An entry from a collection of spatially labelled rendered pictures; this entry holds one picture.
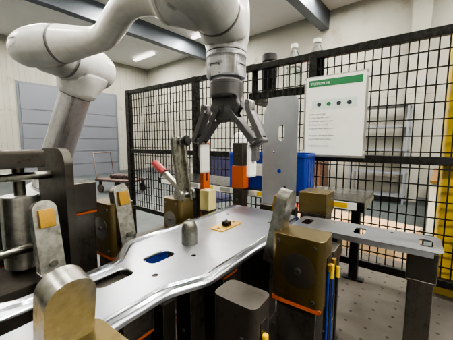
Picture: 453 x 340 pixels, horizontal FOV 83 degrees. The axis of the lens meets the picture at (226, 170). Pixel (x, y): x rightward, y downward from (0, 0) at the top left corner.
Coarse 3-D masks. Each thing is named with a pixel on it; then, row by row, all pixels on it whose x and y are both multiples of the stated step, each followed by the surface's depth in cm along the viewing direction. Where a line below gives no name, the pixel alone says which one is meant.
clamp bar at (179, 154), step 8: (184, 136) 66; (176, 144) 67; (184, 144) 66; (176, 152) 67; (184, 152) 69; (176, 160) 67; (184, 160) 69; (176, 168) 68; (184, 168) 70; (176, 176) 68; (184, 176) 69; (176, 184) 68; (184, 184) 69; (184, 192) 68; (184, 200) 67
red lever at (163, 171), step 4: (156, 160) 75; (152, 164) 74; (156, 164) 74; (160, 164) 74; (156, 168) 73; (160, 168) 73; (164, 168) 73; (160, 172) 72; (164, 172) 72; (168, 172) 73; (164, 176) 72; (168, 176) 71; (172, 176) 72; (168, 180) 71; (172, 180) 71; (172, 184) 71; (176, 188) 70; (184, 188) 70; (188, 192) 69
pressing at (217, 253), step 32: (256, 224) 63; (128, 256) 45; (192, 256) 45; (224, 256) 45; (96, 288) 35; (128, 288) 35; (160, 288) 36; (192, 288) 37; (0, 320) 29; (128, 320) 30
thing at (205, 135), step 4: (216, 108) 58; (216, 112) 58; (212, 116) 59; (216, 116) 59; (208, 120) 60; (212, 120) 59; (208, 124) 61; (212, 124) 60; (216, 124) 61; (208, 128) 61; (212, 128) 61; (204, 132) 62; (208, 132) 61; (212, 132) 63; (200, 136) 62; (204, 136) 62; (208, 136) 63; (200, 140) 62; (204, 140) 63; (200, 144) 63
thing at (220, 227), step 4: (224, 220) 62; (228, 220) 65; (232, 220) 65; (220, 224) 62; (224, 224) 61; (228, 224) 61; (232, 224) 62; (236, 224) 62; (212, 228) 59; (216, 228) 59; (220, 228) 59; (224, 228) 59; (228, 228) 59
